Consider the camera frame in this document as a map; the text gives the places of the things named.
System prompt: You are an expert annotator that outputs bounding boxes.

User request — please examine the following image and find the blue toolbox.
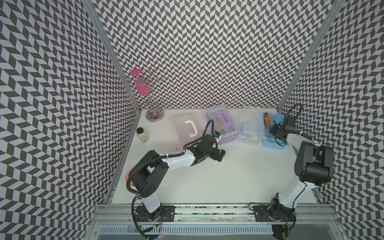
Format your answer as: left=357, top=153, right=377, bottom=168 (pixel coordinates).
left=237, top=106, right=290, bottom=150

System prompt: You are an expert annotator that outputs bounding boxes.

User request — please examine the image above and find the orange patterned plate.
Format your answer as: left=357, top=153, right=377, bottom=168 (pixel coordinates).
left=125, top=168, right=133, bottom=182

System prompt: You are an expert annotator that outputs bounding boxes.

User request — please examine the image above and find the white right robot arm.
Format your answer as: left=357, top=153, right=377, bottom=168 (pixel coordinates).
left=268, top=104, right=335, bottom=222

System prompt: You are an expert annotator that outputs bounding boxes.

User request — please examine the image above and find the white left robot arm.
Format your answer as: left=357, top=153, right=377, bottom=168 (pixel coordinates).
left=126, top=120, right=226, bottom=222

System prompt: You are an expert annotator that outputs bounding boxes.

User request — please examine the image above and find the pink toolbox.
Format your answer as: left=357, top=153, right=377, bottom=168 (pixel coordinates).
left=173, top=113, right=203, bottom=150

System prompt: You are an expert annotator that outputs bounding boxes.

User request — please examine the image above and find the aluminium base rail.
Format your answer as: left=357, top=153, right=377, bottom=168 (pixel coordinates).
left=84, top=204, right=349, bottom=240

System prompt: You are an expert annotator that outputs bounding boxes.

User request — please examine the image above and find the purple toolbox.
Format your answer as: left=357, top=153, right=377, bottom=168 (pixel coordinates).
left=206, top=105, right=239, bottom=145

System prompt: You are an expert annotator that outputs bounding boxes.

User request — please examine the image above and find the glass jar black lid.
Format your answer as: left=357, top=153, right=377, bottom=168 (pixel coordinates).
left=136, top=128, right=149, bottom=143

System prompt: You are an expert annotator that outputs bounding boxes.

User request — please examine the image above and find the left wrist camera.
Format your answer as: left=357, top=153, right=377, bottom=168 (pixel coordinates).
left=213, top=131, right=222, bottom=143

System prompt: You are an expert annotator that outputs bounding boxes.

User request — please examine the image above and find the orange handled screwdriver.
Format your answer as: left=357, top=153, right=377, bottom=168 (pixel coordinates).
left=264, top=113, right=270, bottom=137

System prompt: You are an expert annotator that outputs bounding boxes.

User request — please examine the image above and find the pink glass on rack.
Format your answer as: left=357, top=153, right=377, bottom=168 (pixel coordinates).
left=130, top=69, right=150, bottom=96

